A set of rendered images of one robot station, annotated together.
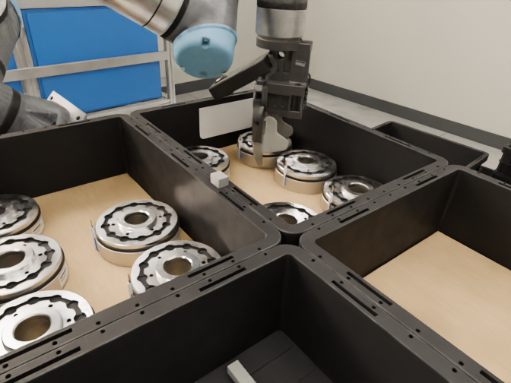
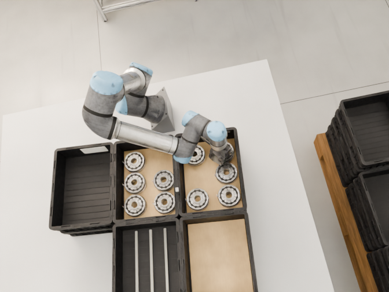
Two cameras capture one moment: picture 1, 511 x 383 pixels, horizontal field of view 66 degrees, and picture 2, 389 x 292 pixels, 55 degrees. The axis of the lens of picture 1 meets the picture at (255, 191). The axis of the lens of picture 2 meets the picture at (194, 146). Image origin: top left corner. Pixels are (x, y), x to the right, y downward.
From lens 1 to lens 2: 1.45 m
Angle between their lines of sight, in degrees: 47
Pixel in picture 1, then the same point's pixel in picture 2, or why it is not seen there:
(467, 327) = (217, 247)
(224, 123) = not seen: hidden behind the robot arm
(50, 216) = (147, 160)
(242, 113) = not seen: hidden behind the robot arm
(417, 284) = (218, 231)
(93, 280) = (150, 191)
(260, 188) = (208, 173)
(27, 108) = (150, 109)
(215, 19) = (183, 156)
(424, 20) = not seen: outside the picture
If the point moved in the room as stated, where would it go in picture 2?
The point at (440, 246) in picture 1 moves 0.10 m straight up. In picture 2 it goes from (238, 224) to (237, 220)
